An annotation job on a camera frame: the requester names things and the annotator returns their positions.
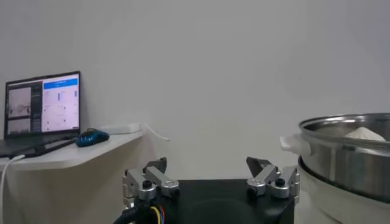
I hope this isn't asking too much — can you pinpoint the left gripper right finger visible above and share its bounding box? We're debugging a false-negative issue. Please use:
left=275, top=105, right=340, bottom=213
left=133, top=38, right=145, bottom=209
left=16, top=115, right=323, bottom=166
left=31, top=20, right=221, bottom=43
left=245, top=156, right=301, bottom=201

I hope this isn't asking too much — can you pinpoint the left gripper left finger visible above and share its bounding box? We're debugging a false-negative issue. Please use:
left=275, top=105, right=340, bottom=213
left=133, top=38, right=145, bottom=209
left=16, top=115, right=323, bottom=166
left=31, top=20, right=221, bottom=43
left=121, top=156, right=181, bottom=208

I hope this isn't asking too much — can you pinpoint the white steamed baozi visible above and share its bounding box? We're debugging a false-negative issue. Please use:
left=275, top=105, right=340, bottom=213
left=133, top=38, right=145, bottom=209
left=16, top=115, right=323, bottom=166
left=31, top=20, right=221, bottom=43
left=343, top=126, right=387, bottom=142

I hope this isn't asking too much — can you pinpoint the stainless steel steamer basket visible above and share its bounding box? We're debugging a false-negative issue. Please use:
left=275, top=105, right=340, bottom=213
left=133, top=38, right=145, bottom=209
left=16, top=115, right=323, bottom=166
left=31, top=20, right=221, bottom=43
left=279, top=112, right=390, bottom=203

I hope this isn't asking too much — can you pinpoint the white adapter box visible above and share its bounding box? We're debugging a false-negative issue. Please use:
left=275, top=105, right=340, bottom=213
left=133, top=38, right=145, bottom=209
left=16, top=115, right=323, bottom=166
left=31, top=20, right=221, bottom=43
left=100, top=122, right=143, bottom=136

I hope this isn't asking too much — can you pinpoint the white electric pot base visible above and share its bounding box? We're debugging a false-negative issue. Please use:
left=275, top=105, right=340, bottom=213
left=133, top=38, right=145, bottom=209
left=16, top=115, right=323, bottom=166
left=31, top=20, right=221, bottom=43
left=294, top=156, right=390, bottom=224

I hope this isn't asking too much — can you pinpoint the blue computer mouse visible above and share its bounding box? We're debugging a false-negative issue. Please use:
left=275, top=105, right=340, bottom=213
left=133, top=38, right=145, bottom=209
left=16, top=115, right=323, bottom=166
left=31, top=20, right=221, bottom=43
left=75, top=128, right=110, bottom=148

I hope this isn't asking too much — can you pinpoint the white side table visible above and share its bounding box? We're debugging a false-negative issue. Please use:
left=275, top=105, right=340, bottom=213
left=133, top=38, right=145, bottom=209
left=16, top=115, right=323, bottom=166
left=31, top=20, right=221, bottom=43
left=0, top=130, right=147, bottom=224

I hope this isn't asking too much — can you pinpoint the black laptop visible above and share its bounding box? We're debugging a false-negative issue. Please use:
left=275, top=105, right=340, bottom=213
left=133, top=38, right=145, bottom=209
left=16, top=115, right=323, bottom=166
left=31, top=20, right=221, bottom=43
left=0, top=71, right=82, bottom=159

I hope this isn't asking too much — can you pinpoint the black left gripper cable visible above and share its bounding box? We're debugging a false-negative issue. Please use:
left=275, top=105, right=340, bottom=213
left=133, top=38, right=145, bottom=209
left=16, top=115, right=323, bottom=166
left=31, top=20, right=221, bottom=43
left=112, top=204, right=167, bottom=224

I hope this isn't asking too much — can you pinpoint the thin white adapter cable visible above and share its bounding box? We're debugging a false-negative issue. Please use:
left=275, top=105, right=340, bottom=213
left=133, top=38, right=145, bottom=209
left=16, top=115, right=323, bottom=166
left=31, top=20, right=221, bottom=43
left=140, top=123, right=171, bottom=142

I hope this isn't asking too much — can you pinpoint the white laptop charging cable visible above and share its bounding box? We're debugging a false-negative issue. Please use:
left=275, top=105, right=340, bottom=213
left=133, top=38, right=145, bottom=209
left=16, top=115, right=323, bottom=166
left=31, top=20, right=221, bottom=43
left=0, top=154, right=27, bottom=224

